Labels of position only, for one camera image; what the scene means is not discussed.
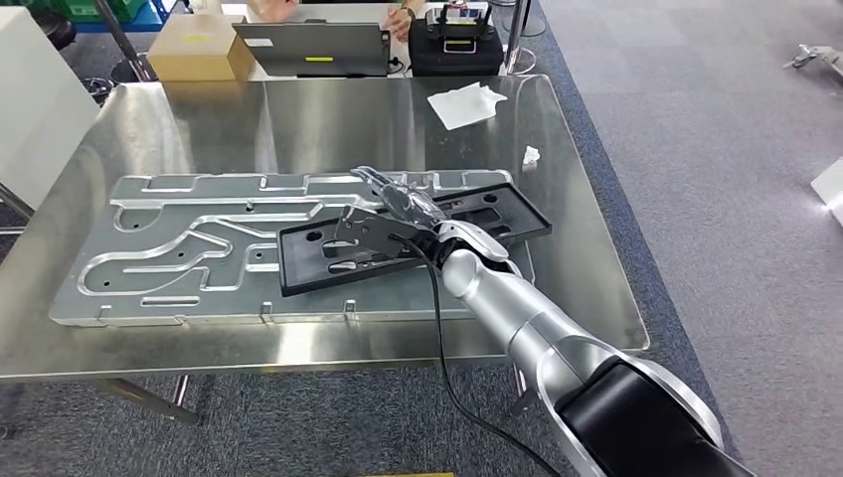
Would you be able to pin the stamped metal panel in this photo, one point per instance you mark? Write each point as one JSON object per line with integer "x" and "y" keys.
{"x": 197, "y": 230}

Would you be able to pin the grey laptop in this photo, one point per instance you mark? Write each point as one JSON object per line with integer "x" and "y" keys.
{"x": 316, "y": 49}

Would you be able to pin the cardboard-side stanchion post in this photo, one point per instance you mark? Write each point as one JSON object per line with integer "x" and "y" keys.
{"x": 122, "y": 39}

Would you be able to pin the black carrying case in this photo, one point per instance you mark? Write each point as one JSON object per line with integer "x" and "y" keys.
{"x": 454, "y": 62}

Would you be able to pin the black plastic frame part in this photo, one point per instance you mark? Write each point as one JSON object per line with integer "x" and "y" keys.
{"x": 303, "y": 270}

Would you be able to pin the brown cardboard box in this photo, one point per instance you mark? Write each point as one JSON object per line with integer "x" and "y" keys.
{"x": 197, "y": 52}

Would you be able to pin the person's left hand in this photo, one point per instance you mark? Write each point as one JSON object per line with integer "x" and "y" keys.
{"x": 397, "y": 25}

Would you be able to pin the chrome stanchion post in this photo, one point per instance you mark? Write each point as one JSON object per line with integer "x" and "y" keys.
{"x": 517, "y": 46}

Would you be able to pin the person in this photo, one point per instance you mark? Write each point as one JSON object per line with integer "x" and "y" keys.
{"x": 402, "y": 23}

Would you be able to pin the person's right hand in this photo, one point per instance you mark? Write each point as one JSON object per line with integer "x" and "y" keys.
{"x": 273, "y": 10}

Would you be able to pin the wristwatch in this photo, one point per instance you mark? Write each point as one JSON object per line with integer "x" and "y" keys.
{"x": 409, "y": 11}

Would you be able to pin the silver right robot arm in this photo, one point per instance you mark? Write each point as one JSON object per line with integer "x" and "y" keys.
{"x": 500, "y": 309}

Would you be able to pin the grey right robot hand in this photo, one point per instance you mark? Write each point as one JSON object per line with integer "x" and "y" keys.
{"x": 408, "y": 201}

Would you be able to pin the white crumpled paper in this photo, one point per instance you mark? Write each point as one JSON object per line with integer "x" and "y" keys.
{"x": 461, "y": 105}

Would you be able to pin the black round stool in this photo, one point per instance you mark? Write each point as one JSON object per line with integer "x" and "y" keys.
{"x": 56, "y": 29}

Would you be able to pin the black remote controller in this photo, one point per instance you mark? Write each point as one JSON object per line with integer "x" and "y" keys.
{"x": 461, "y": 23}

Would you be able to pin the white paper sheet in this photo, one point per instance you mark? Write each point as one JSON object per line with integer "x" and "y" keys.
{"x": 831, "y": 187}

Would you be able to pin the small white paper scrap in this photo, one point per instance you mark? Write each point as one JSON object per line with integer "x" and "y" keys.
{"x": 531, "y": 155}

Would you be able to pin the steel workbench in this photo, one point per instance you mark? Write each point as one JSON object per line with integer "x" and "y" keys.
{"x": 329, "y": 125}

